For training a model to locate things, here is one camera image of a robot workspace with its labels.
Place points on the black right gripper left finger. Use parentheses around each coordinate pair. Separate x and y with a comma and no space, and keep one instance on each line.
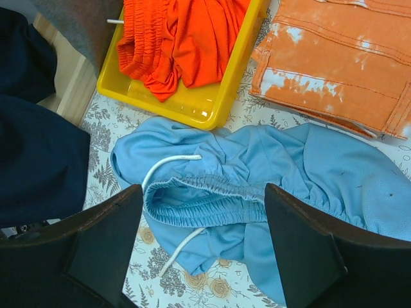
(81,261)

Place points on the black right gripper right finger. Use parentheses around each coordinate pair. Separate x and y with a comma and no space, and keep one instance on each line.
(326,262)

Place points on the light blue shorts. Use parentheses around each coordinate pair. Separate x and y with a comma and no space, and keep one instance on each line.
(204,192)

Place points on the orange bleached denim shorts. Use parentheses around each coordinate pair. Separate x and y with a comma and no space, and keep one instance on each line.
(344,62)

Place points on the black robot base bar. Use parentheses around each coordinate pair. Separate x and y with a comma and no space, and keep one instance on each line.
(11,232)

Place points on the navy blue shorts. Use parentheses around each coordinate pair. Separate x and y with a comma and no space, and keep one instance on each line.
(44,158)

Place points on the bright orange shorts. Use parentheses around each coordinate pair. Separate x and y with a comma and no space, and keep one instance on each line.
(166,42)

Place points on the grey sweat shorts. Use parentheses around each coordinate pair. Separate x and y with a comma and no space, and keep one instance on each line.
(84,24)

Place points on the floral table mat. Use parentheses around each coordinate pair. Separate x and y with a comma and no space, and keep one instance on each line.
(227,282)

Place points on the yellow plastic tray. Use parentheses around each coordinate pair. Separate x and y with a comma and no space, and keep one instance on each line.
(205,107)

